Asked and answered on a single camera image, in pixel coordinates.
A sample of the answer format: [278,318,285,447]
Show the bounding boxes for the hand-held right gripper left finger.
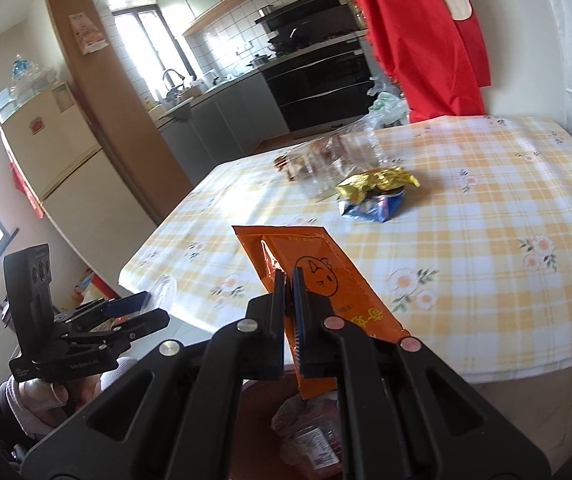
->
[21,269,288,480]

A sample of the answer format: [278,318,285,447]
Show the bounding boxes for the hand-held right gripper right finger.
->
[292,268,553,480]

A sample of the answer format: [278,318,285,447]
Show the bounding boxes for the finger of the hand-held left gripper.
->
[65,308,171,355]
[72,290,151,321]

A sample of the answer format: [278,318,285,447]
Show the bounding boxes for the orange snack packet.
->
[231,225,411,401]

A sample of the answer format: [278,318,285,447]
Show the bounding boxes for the brown plastic bin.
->
[228,379,348,480]

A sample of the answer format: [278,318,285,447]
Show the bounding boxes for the pink packet with white label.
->
[271,392,345,480]

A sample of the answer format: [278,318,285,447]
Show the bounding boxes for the person's left hand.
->
[23,374,104,424]

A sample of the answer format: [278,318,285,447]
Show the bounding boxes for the small clear plastic wrapper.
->
[148,274,180,312]

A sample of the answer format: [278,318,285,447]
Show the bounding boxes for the red hanging cloth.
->
[8,155,45,219]

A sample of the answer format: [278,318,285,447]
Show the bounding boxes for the beige refrigerator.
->
[0,82,160,282]

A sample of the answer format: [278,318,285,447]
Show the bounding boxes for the blue snack wrapper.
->
[338,189,408,224]

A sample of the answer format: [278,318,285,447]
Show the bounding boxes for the gold foil wrapper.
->
[335,167,421,204]

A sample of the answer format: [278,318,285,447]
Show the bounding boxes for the yellow checked tablecloth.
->
[118,116,572,386]

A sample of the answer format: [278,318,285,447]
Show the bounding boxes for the clear plastic packaging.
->
[273,120,407,199]

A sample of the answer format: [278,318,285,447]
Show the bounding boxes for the grey lower kitchen cabinets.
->
[158,72,292,176]

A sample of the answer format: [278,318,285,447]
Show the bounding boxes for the kitchen faucet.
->
[162,69,187,99]

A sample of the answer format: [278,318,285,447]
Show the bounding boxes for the plastic bags on refrigerator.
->
[11,52,60,92]

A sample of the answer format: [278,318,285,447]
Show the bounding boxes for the black built-in stove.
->
[261,40,382,134]

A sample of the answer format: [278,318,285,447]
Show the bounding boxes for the white green plastic bag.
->
[366,75,410,129]

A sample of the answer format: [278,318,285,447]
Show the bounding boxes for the kitchen window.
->
[113,5,198,107]

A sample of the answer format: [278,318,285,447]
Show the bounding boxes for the red apron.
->
[333,0,492,123]

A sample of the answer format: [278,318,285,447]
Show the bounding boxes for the black range hood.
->
[255,0,363,54]

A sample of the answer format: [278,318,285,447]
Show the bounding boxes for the paper wall notice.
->
[68,10,110,56]

